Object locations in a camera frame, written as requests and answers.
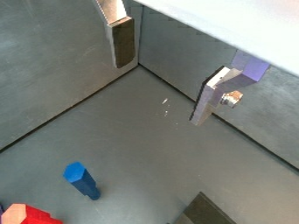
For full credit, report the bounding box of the dark grey block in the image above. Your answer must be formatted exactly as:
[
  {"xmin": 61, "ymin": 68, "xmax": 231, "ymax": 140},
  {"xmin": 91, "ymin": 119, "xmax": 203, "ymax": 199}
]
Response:
[{"xmin": 173, "ymin": 192, "xmax": 237, "ymax": 224}]

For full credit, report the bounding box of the red block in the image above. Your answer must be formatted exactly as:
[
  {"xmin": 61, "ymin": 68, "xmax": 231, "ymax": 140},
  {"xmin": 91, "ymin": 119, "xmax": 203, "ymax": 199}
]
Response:
[{"xmin": 1, "ymin": 204, "xmax": 63, "ymax": 224}]

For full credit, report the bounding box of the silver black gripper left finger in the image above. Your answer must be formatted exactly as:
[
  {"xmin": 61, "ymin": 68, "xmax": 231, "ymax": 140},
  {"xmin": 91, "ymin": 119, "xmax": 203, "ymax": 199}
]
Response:
[{"xmin": 93, "ymin": 0, "xmax": 136, "ymax": 68}]

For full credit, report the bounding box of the blue hexagonal peg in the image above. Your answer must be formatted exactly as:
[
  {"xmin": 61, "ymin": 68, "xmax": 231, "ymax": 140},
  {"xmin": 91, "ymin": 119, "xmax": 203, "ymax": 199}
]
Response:
[{"xmin": 63, "ymin": 162, "xmax": 100, "ymax": 200}]

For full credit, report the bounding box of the silver purple gripper right finger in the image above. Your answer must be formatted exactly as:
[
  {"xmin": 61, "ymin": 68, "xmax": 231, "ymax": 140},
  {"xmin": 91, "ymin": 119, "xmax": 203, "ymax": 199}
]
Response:
[{"xmin": 191, "ymin": 50, "xmax": 269, "ymax": 125}]

